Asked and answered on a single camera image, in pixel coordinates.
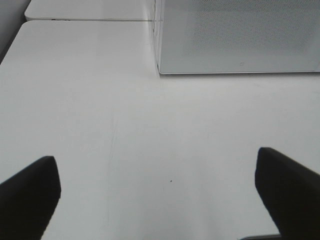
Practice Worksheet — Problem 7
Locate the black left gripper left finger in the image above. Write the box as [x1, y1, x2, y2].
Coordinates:
[0, 156, 62, 240]

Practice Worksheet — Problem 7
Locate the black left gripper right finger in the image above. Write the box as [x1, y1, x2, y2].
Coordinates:
[254, 147, 320, 240]

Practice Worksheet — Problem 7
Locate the white microwave door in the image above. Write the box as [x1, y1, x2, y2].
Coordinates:
[157, 0, 320, 75]

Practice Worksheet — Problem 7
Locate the white microwave oven body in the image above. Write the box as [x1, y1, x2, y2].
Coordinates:
[149, 0, 320, 75]

